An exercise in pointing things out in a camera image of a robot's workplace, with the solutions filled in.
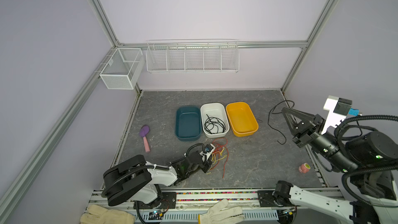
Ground red yellow black cables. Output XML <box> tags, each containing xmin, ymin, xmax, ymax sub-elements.
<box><xmin>205</xmin><ymin>137</ymin><xmax>230</xmax><ymax>179</ymax></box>

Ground black cable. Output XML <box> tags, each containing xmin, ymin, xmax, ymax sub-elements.
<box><xmin>203</xmin><ymin>114</ymin><xmax>227</xmax><ymax>135</ymax></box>
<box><xmin>268</xmin><ymin>100</ymin><xmax>295</xmax><ymax>146</ymax></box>

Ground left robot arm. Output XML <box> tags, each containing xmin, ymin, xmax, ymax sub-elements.
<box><xmin>101</xmin><ymin>143</ymin><xmax>216</xmax><ymax>206</ymax></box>

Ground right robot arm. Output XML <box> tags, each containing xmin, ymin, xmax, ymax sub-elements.
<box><xmin>272</xmin><ymin>107</ymin><xmax>398</xmax><ymax>224</ymax></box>

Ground teal plastic bin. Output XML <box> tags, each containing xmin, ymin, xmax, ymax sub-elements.
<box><xmin>175</xmin><ymin>106</ymin><xmax>202</xmax><ymax>142</ymax></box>

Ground white plastic bin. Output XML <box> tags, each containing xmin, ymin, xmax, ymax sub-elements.
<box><xmin>200</xmin><ymin>103</ymin><xmax>230</xmax><ymax>139</ymax></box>

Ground yellow plastic bin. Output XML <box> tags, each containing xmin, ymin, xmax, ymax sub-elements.
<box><xmin>226</xmin><ymin>102</ymin><xmax>259</xmax><ymax>138</ymax></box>

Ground white work glove centre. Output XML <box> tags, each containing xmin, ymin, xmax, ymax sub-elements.
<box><xmin>198</xmin><ymin>199</ymin><xmax>245</xmax><ymax>224</ymax></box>

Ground white work glove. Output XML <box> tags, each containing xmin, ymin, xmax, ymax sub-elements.
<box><xmin>198</xmin><ymin>199</ymin><xmax>245</xmax><ymax>224</ymax></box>
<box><xmin>80</xmin><ymin>204</ymin><xmax>136</xmax><ymax>224</ymax></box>

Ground purple pink hairbrush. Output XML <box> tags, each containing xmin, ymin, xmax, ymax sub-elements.
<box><xmin>140</xmin><ymin>125</ymin><xmax>151</xmax><ymax>153</ymax></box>

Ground white work glove left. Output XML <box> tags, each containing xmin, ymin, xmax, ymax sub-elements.
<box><xmin>80</xmin><ymin>204</ymin><xmax>136</xmax><ymax>224</ymax></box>

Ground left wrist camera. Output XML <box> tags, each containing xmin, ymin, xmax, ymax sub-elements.
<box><xmin>201</xmin><ymin>144</ymin><xmax>216</xmax><ymax>159</ymax></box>

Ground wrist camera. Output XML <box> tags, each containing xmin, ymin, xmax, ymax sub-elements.
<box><xmin>321</xmin><ymin>95</ymin><xmax>362</xmax><ymax>134</ymax></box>
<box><xmin>201</xmin><ymin>144</ymin><xmax>216</xmax><ymax>159</ymax></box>

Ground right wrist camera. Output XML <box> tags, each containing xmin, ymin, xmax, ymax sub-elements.
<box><xmin>321</xmin><ymin>95</ymin><xmax>362</xmax><ymax>134</ymax></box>

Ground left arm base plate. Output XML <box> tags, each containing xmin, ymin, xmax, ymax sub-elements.
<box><xmin>134</xmin><ymin>191</ymin><xmax>177</xmax><ymax>210</ymax></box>

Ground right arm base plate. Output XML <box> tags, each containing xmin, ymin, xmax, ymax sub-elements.
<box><xmin>257</xmin><ymin>190</ymin><xmax>294</xmax><ymax>207</ymax></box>

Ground long white wire basket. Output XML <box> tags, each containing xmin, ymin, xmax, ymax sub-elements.
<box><xmin>146</xmin><ymin>39</ymin><xmax>240</xmax><ymax>73</ymax></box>

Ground white wire mesh box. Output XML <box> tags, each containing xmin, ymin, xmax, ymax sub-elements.
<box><xmin>100</xmin><ymin>48</ymin><xmax>145</xmax><ymax>90</ymax></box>

